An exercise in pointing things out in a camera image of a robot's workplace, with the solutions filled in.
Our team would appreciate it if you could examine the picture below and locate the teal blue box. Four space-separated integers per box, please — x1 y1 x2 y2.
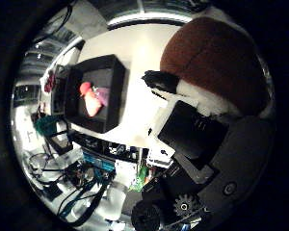
83 152 115 172

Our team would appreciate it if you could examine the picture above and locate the red garment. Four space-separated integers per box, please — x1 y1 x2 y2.
42 71 57 94

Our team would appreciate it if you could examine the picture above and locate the storage shelf rack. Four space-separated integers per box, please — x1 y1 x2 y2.
49 64 71 116

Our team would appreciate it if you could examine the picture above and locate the black cable bundle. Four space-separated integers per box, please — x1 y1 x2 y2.
27 152 117 227

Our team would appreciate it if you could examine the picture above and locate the black frame stand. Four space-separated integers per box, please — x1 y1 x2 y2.
47 128 73 155

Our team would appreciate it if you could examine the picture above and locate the person in teal shirt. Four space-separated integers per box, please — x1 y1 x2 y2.
34 115 61 138

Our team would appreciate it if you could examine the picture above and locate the brown sausage plush toy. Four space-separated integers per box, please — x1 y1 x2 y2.
159 16 271 117

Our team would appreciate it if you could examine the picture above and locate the red tomato plush toy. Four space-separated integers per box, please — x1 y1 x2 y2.
79 81 93 97

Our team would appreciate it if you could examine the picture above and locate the green bag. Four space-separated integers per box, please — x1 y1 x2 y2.
131 165 150 193

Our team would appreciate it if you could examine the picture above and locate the black container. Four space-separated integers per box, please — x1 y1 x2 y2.
63 53 127 134

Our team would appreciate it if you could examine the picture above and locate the red white steak plush toy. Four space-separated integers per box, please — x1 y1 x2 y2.
83 90 104 118

